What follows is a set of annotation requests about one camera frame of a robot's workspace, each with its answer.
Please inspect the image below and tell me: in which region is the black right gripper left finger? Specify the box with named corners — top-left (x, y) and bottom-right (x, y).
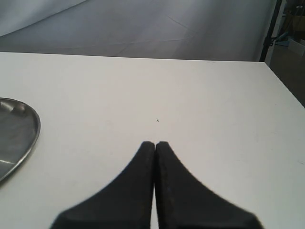
top-left (51, 141), bottom-right (154, 229)

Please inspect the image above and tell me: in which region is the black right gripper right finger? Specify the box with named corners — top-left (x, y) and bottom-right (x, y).
top-left (155, 142), bottom-right (263, 229)

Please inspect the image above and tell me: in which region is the round stainless steel plate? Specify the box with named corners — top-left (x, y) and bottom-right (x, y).
top-left (0, 97), bottom-right (41, 185)

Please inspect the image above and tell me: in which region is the grey backdrop cloth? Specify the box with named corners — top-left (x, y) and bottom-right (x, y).
top-left (0, 0), bottom-right (275, 61)

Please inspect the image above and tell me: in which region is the white box in background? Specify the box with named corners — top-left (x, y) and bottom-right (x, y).
top-left (288, 39), bottom-right (305, 57)

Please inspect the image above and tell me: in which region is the black vertical frame pole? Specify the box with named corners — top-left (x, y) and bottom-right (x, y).
top-left (259, 0), bottom-right (286, 65)

